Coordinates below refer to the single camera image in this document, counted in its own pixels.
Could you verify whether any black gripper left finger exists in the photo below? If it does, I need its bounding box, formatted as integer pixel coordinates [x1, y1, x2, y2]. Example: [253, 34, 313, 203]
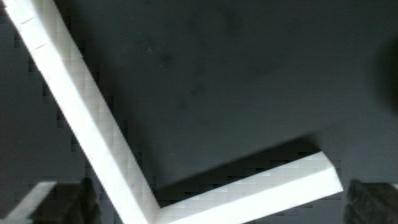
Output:
[0, 177, 104, 224]

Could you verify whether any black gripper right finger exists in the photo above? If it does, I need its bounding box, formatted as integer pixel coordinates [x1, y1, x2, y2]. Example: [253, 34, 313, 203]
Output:
[343, 180, 398, 224]

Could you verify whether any white U-shaped fence frame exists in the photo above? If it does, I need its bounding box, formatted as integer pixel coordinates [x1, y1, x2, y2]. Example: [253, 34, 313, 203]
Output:
[2, 0, 343, 224]

